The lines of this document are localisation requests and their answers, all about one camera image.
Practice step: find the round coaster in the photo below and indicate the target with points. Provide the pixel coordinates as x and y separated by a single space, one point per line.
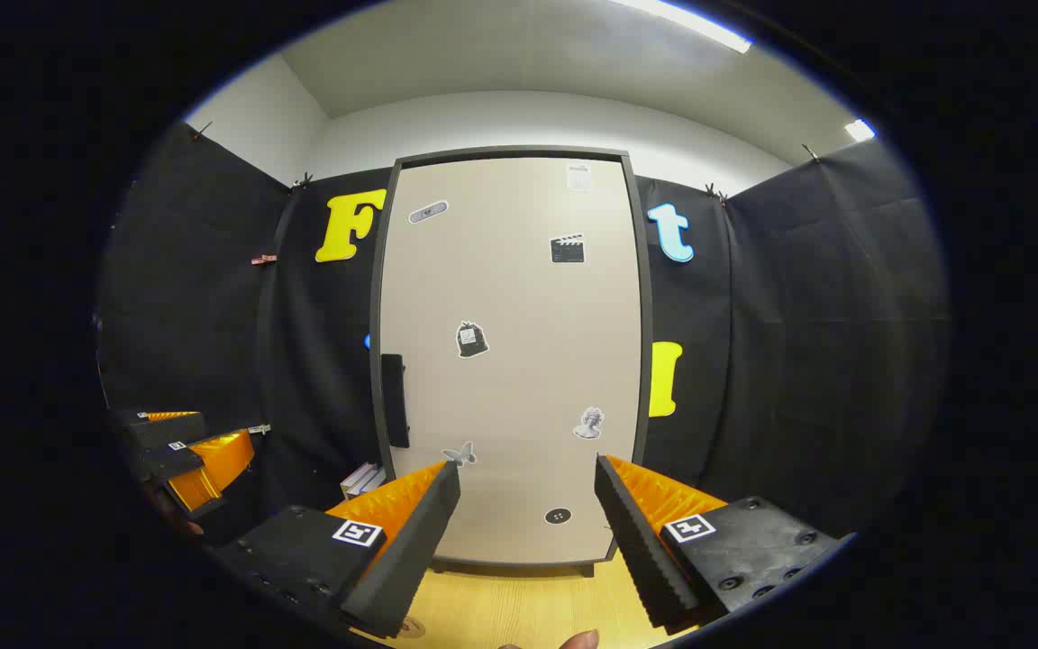
412 627

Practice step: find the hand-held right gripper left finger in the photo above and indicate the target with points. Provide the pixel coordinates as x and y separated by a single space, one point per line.
411 550

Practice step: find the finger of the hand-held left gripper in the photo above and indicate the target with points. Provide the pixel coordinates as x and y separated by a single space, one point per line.
217 460
163 431

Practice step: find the long ceiling light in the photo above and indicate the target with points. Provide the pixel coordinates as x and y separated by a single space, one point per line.
690 22

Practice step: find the stack of grey books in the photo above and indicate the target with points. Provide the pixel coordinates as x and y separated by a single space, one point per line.
363 480

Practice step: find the dark grey cabinet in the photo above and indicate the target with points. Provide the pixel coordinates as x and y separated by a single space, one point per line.
644 270

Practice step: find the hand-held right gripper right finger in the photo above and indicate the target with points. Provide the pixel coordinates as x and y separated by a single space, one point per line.
641 541

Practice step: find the black clip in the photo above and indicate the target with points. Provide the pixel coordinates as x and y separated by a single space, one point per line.
812 153
303 181
715 193

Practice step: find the light grey cabinet door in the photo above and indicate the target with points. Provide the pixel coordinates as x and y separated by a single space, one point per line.
519 361

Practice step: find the black backdrop cloth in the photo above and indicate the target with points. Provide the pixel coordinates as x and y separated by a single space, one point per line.
798 361

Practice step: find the small ceiling light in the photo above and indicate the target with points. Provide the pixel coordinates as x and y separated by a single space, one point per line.
860 131

